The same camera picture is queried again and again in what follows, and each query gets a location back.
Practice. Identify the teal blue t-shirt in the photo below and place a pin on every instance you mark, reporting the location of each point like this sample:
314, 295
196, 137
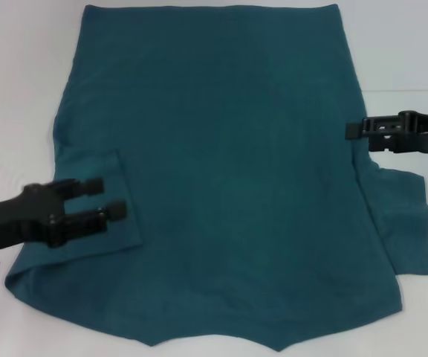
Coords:
217, 167

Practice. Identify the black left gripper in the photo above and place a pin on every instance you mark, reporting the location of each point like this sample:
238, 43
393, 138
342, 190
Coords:
13, 219

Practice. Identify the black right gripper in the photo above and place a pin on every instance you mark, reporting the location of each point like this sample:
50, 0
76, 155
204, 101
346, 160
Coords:
425, 132

